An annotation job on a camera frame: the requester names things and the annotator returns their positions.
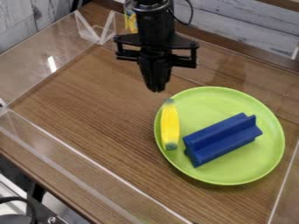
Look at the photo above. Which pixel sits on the yellow labelled tin can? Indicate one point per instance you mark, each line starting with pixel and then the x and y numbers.
pixel 130 17

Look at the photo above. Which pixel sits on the black metal table bracket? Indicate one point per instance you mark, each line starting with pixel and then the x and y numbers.
pixel 44 214

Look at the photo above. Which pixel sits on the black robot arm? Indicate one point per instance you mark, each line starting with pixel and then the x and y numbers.
pixel 155 25

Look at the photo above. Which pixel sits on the clear acrylic corner bracket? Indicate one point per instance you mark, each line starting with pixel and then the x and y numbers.
pixel 93 33

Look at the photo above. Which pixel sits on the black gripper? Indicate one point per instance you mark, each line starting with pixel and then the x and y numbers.
pixel 130 49

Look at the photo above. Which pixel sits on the blue plastic block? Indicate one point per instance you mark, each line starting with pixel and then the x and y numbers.
pixel 220 138

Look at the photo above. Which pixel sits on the yellow toy banana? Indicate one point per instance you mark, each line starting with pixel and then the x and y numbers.
pixel 170 125

